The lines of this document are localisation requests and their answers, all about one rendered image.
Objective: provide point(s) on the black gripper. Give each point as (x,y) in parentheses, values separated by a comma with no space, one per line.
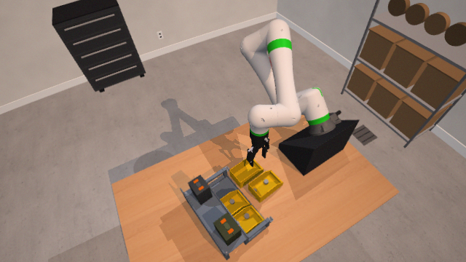
(253,150)

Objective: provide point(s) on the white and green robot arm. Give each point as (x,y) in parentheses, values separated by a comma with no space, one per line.
(276,75)

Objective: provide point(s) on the yellow open-front bin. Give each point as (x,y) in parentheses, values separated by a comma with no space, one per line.
(248,224)
(264,190)
(243,173)
(240,202)

